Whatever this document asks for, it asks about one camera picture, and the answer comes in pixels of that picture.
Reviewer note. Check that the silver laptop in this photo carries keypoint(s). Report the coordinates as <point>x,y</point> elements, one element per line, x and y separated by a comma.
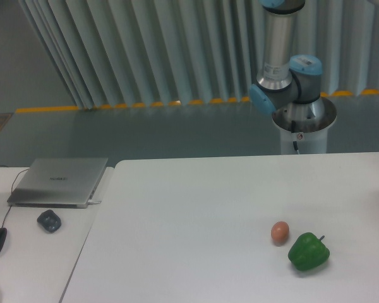
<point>59,182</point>

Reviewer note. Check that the dark small tray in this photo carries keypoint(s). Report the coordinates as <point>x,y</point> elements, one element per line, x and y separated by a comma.
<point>49,221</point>

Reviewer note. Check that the green bell pepper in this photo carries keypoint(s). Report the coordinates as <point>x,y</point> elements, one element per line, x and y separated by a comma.
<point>308,252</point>

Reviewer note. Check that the brown egg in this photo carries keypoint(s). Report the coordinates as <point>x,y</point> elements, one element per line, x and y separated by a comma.
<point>280,232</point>

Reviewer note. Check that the grey folding curtain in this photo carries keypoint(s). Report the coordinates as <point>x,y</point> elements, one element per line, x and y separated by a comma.
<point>145,52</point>

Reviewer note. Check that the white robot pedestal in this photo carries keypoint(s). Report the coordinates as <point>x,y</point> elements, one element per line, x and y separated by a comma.
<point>304,128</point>

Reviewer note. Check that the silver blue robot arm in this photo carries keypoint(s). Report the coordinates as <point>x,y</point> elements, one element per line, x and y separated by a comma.
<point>279,47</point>

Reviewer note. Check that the white usb plug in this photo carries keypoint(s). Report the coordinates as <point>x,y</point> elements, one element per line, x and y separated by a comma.
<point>93,202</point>

